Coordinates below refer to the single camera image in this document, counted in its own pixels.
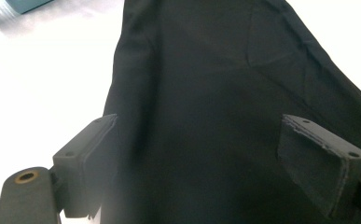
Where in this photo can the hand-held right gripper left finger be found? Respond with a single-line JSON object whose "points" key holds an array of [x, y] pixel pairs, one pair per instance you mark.
{"points": [[81, 168]]}

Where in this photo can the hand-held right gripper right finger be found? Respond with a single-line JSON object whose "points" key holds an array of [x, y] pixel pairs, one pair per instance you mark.
{"points": [[318, 161]]}

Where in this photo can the black shorts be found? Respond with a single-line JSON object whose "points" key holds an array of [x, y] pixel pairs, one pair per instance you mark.
{"points": [[200, 109]]}

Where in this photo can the light blue plastic basket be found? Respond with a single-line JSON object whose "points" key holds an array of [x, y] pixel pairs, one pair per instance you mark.
{"points": [[29, 4]]}

